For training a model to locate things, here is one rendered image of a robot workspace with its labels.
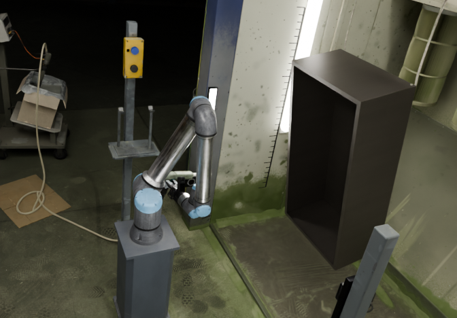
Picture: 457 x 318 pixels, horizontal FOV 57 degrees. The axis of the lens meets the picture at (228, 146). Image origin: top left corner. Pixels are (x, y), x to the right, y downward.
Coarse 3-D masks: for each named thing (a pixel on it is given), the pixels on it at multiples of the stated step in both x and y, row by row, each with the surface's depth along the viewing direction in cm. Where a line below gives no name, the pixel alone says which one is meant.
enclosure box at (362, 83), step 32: (320, 64) 238; (352, 64) 236; (320, 96) 269; (352, 96) 204; (384, 96) 205; (288, 128) 271; (320, 128) 283; (352, 128) 267; (384, 128) 217; (288, 160) 283; (320, 160) 300; (352, 160) 218; (384, 160) 231; (288, 192) 302; (320, 192) 318; (352, 192) 232; (384, 192) 246; (320, 224) 300; (352, 224) 248; (352, 256) 266
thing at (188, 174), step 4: (172, 172) 282; (176, 172) 284; (180, 172) 287; (184, 172) 289; (188, 172) 292; (168, 176) 277; (172, 176) 280; (176, 176) 283; (180, 176) 285; (184, 176) 287; (188, 176) 290; (192, 176) 292; (164, 188) 283; (160, 192) 285; (164, 192) 284; (164, 196) 286
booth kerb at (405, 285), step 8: (392, 264) 322; (392, 272) 322; (400, 272) 316; (392, 280) 323; (400, 280) 316; (408, 280) 310; (400, 288) 317; (408, 288) 310; (416, 288) 304; (416, 296) 304; (424, 296) 298; (416, 304) 305; (424, 304) 298; (432, 304) 292; (424, 312) 299; (432, 312) 293; (440, 312) 287
